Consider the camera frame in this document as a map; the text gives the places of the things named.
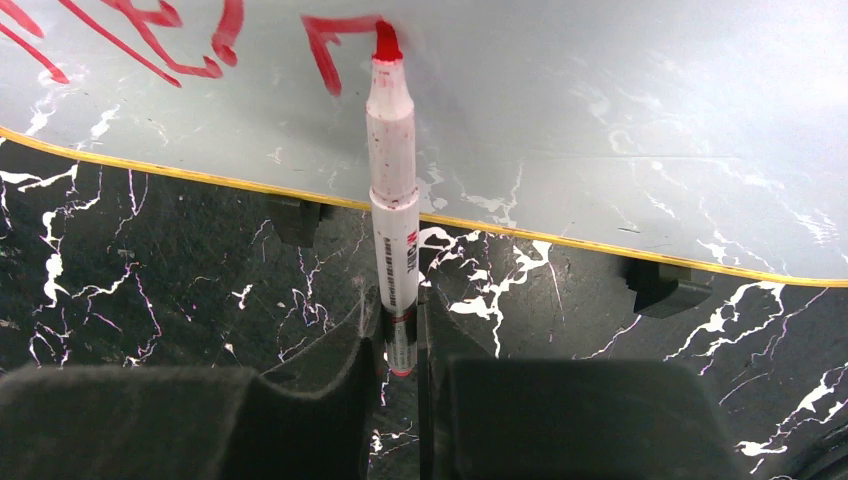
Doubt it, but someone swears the yellow framed whiteboard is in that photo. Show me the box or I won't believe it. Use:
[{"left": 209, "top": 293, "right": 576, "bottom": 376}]
[{"left": 1, "top": 1, "right": 847, "bottom": 287}]

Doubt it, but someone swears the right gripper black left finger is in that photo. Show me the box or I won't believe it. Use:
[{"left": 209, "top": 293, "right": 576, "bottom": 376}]
[{"left": 1, "top": 289, "right": 380, "bottom": 479}]

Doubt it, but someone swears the red white marker pen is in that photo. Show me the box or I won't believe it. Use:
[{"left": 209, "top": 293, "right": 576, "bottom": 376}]
[{"left": 366, "top": 19, "right": 420, "bottom": 376}]

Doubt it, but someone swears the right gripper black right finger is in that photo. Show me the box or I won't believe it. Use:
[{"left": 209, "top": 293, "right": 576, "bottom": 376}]
[{"left": 418, "top": 293, "right": 744, "bottom": 479}]

